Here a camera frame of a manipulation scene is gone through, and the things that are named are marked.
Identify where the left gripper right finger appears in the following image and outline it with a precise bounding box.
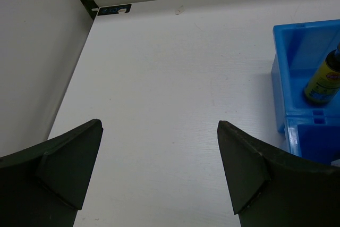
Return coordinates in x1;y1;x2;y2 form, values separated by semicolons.
217;121;339;226

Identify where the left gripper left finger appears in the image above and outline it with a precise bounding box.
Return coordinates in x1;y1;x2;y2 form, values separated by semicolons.
1;119;103;226

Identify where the blue three-compartment plastic bin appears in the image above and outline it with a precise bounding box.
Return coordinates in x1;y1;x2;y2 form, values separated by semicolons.
271;20;339;167

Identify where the left blue corner label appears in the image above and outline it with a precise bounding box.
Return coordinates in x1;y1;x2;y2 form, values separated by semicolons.
97;4;132;16

